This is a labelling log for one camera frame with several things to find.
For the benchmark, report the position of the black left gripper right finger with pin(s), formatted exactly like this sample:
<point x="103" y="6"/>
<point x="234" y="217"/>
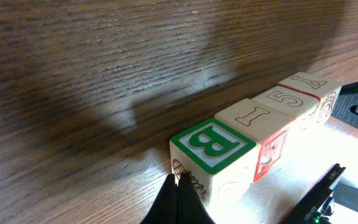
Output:
<point x="190" y="209"/>

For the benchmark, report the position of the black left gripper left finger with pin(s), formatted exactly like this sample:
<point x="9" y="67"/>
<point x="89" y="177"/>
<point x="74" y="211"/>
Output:
<point x="164" y="207"/>

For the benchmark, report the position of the wooden block cluster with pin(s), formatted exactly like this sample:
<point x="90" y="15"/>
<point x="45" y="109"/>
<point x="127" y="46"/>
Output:
<point x="219" y="160"/>
<point x="300" y="107"/>

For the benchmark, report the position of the red letter block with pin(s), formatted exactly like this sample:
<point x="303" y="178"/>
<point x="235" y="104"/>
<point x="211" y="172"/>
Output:
<point x="267" y="127"/>

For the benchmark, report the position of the wooden block cluster bottom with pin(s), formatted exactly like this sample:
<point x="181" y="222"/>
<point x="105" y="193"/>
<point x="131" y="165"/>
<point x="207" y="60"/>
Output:
<point x="300" y="107"/>

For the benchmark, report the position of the wooden block with swirl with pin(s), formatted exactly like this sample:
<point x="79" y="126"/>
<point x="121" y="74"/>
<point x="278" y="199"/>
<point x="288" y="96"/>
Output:
<point x="325" y="90"/>

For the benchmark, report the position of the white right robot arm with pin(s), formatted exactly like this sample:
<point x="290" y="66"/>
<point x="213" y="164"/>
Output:
<point x="317" y="205"/>

